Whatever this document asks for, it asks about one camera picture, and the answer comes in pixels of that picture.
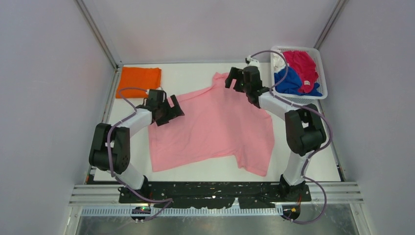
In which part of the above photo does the pink t shirt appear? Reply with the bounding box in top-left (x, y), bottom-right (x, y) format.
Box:
top-left (148, 73), bottom-right (275, 176)

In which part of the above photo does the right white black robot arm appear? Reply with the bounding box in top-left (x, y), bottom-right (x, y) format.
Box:
top-left (225, 66), bottom-right (327, 201)

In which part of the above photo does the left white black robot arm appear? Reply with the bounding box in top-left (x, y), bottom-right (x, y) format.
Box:
top-left (89, 89), bottom-right (184, 203)

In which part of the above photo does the white t shirt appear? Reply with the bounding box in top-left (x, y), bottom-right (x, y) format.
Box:
top-left (273, 50), bottom-right (286, 73)

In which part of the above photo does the folded orange t shirt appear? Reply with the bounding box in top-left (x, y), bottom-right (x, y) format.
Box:
top-left (115, 67), bottom-right (161, 99)

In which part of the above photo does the blue t shirt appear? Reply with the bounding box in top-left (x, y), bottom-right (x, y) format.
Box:
top-left (276, 67), bottom-right (323, 96)

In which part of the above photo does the magenta t shirt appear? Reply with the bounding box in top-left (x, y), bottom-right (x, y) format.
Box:
top-left (283, 50), bottom-right (319, 94)

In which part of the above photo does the white plastic basket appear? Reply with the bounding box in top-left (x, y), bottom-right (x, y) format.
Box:
top-left (270, 46), bottom-right (328, 104)

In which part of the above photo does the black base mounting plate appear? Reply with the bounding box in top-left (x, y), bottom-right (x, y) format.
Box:
top-left (118, 181), bottom-right (311, 209)

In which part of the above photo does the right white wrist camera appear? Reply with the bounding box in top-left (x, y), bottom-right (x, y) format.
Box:
top-left (245, 56), bottom-right (260, 67)

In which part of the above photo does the aluminium frame rail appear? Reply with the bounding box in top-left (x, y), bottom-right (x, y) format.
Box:
top-left (74, 0), bottom-right (122, 70)

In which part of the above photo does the white slotted cable duct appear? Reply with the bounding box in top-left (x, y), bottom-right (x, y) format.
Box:
top-left (81, 206), bottom-right (283, 217)

